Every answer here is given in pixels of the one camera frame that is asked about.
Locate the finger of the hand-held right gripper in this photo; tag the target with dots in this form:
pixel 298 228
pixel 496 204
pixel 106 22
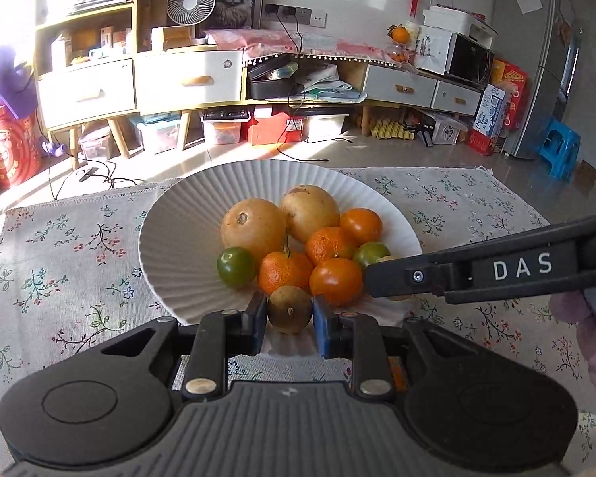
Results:
pixel 402 276

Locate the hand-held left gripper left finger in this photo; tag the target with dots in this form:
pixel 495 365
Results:
pixel 255 325

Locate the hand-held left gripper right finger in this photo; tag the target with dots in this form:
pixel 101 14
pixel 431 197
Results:
pixel 324 328

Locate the small pale yellow fruit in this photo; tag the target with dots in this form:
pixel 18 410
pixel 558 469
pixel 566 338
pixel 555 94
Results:
pixel 388 259

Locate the green citrus fruit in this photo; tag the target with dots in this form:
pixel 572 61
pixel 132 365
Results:
pixel 370 254
pixel 236 267

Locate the brown-green round fruit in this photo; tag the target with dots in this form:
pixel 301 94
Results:
pixel 290 308

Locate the mandarin orange with stem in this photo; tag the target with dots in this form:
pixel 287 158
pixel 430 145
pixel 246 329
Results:
pixel 283 273

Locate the small smooth orange citrus fruit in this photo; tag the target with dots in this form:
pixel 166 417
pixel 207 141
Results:
pixel 361 226

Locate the textured mandarin orange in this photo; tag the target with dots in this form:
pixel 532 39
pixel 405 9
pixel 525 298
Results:
pixel 328 246

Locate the white ribbed plate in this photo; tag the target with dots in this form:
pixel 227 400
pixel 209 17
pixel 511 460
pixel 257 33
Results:
pixel 179 258

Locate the yellow round fruit with stem scar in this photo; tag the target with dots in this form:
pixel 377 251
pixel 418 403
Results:
pixel 253 228

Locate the cardboard piece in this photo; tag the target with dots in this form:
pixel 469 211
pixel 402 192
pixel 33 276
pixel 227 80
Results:
pixel 586 179

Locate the yellow speckled round fruit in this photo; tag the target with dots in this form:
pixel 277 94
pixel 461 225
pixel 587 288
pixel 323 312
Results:
pixel 310 211

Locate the blue plastic stool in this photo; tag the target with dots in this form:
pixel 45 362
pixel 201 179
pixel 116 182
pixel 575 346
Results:
pixel 559 146

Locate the small red box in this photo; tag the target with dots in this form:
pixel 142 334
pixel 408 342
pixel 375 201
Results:
pixel 479 143

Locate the yellow egg tray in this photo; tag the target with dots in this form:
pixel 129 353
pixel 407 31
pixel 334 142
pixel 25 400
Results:
pixel 392 130

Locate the blue and white carton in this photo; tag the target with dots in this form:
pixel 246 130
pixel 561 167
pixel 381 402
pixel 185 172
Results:
pixel 491 109

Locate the white storage box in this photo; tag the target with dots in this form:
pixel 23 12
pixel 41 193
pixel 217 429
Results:
pixel 325 128

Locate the red gift boxes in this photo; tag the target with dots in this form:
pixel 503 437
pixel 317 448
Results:
pixel 514 89

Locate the small white drawer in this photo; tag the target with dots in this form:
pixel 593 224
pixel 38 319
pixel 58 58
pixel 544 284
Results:
pixel 400 87
pixel 457 99

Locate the floral tablecloth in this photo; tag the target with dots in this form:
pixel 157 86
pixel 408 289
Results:
pixel 69 268

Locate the clear storage box black lid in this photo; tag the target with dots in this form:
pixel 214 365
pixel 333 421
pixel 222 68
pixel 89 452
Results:
pixel 223 129

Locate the silver refrigerator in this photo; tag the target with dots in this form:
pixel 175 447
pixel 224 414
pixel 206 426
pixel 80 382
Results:
pixel 531 59

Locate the low wooden cabinet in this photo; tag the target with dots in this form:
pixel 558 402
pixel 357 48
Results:
pixel 352 72

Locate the black microwave oven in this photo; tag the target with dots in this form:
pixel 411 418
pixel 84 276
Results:
pixel 469 59

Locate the clear storage box blue lid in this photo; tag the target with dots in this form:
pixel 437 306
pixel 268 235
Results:
pixel 156 134

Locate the glass bowl of oranges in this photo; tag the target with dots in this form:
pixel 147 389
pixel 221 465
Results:
pixel 398 53

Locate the black case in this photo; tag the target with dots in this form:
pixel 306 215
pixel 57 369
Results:
pixel 268 87

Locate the small clear storage box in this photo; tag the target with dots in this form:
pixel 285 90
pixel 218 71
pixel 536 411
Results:
pixel 97 144

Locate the orange fruit with leaves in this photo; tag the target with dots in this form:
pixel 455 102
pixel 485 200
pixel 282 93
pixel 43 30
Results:
pixel 400 35

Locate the pink patterned cloth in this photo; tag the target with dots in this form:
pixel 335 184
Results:
pixel 328 44

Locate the white drawer with round sticker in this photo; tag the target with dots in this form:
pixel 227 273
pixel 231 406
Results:
pixel 188 82

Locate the white foam box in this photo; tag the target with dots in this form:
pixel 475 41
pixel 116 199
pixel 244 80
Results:
pixel 457 20

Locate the purple toy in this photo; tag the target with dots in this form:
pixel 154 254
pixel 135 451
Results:
pixel 53 148

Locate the wooden box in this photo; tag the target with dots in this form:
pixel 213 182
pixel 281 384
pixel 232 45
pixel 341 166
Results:
pixel 171 37

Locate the red printed drum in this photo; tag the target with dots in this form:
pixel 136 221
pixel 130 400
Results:
pixel 7 154

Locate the tall wooden shelf cabinet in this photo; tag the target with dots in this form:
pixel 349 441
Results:
pixel 134 25

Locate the small white desk fan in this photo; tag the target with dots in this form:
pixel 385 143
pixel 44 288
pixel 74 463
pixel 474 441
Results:
pixel 191 4

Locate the purple cap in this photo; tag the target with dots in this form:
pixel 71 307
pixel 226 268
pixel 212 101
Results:
pixel 10 79

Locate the white wall socket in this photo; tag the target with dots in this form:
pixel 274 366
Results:
pixel 312 16

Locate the black wall socket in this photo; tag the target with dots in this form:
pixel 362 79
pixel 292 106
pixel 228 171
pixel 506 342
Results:
pixel 280 10

